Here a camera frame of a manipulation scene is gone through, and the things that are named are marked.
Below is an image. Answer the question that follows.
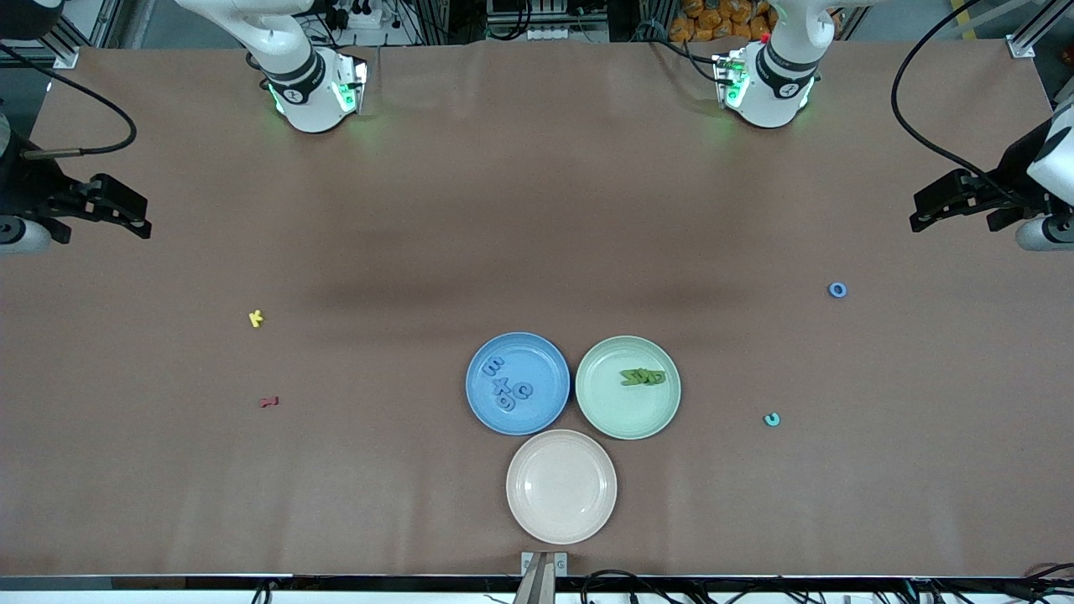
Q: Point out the silver base connector panel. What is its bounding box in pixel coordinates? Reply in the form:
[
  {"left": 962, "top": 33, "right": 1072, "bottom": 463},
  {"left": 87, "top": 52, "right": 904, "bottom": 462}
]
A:
[
  {"left": 712, "top": 52, "right": 748, "bottom": 108},
  {"left": 334, "top": 55, "right": 368, "bottom": 116}
]

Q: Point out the green plate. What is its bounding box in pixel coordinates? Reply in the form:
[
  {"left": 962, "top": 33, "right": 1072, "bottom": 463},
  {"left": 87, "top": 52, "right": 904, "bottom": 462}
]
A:
[{"left": 575, "top": 336, "right": 682, "bottom": 440}]

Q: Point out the brown table cover sheet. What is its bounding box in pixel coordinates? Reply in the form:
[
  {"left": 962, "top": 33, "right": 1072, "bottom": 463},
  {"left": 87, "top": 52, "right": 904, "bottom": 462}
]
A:
[{"left": 0, "top": 38, "right": 1074, "bottom": 580}]

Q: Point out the blue plate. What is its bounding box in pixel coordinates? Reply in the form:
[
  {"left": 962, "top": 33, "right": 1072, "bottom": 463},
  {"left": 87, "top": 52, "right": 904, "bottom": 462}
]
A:
[{"left": 466, "top": 332, "right": 571, "bottom": 436}]

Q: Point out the beige plate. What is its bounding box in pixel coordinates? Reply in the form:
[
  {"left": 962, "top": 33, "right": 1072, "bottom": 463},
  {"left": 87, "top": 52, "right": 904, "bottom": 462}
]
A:
[{"left": 506, "top": 430, "right": 618, "bottom": 545}]

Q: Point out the black left camera mount bracket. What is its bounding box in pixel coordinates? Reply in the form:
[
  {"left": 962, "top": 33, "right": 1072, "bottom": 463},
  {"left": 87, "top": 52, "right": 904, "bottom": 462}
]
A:
[{"left": 987, "top": 204, "right": 1050, "bottom": 233}]

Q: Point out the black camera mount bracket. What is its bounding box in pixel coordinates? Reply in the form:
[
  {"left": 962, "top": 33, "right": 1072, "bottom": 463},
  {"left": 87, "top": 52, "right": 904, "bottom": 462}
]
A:
[
  {"left": 987, "top": 204, "right": 1050, "bottom": 233},
  {"left": 13, "top": 206, "right": 74, "bottom": 244}
]

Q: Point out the black right camera mount bracket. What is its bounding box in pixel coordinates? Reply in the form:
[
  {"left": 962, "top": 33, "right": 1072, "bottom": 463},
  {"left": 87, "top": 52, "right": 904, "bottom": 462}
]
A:
[{"left": 13, "top": 206, "right": 74, "bottom": 244}]

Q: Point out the aluminium frame profile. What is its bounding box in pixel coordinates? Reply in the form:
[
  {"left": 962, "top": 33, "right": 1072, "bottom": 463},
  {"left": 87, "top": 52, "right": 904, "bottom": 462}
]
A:
[
  {"left": 0, "top": 0, "right": 81, "bottom": 70},
  {"left": 1007, "top": 0, "right": 1074, "bottom": 60}
]

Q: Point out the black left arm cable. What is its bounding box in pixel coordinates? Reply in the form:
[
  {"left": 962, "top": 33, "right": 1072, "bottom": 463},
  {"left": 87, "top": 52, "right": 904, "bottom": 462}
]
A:
[{"left": 890, "top": 0, "right": 1037, "bottom": 206}]

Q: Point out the black looped cable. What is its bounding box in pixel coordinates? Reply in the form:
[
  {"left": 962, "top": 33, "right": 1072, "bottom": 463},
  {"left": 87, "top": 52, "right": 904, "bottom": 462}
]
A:
[{"left": 579, "top": 569, "right": 672, "bottom": 604}]

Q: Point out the metal table edge bracket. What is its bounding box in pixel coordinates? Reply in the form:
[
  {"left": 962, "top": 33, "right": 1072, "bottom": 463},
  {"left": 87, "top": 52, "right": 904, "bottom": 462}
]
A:
[{"left": 514, "top": 551, "right": 569, "bottom": 604}]

